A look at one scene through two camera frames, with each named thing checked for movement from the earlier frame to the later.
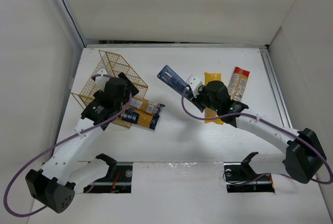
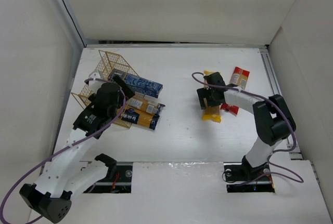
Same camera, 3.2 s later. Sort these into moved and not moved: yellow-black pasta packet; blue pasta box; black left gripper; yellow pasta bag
Moved: blue pasta box
Not moved: yellow-black pasta packet; yellow pasta bag; black left gripper
